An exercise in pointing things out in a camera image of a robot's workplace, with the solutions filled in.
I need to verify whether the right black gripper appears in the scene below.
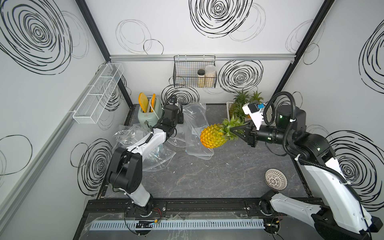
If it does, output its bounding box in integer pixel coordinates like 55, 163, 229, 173
229, 118, 291, 147

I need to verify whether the clear zip-top bag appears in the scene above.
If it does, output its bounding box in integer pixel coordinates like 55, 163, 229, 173
183, 103, 214, 160
114, 124, 176, 172
167, 125, 186, 148

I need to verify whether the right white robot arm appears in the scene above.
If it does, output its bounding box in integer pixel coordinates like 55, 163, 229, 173
232, 92, 383, 240

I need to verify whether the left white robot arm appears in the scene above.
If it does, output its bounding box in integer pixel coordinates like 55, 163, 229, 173
106, 94, 184, 209

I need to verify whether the cream perforated plastic basket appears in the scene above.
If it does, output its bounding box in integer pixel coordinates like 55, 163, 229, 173
226, 102, 275, 125

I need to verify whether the white round sink strainer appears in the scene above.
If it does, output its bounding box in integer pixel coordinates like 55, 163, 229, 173
265, 169, 288, 191

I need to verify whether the white-lid spice jar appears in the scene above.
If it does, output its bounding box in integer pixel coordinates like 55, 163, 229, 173
205, 65, 217, 88

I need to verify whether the dark-lid spice jar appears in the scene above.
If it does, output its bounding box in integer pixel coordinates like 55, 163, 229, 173
198, 69, 205, 88

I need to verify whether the mint green toaster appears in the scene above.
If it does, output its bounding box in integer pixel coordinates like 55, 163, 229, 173
138, 97, 164, 127

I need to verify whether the right yellow toast slice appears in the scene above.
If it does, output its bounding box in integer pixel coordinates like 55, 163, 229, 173
150, 94, 156, 113

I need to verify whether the yellow toast slice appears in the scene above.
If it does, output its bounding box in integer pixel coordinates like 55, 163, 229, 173
150, 94, 156, 113
138, 93, 149, 113

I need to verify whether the left yellow toast slice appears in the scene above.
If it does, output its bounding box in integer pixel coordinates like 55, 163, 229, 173
138, 93, 149, 113

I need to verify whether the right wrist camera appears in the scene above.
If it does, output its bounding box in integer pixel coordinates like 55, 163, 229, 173
242, 102, 266, 131

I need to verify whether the black wire wall basket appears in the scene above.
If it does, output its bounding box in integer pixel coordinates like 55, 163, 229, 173
173, 55, 217, 88

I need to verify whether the grey slotted cable duct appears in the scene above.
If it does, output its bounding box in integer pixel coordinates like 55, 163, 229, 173
89, 219, 265, 231

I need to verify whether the white toaster power cord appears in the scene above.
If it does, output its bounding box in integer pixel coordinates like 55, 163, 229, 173
146, 95, 165, 121

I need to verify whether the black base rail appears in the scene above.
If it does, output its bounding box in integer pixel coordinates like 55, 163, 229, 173
83, 196, 325, 218

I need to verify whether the white mesh wall shelf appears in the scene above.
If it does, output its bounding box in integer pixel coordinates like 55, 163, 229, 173
73, 63, 124, 124

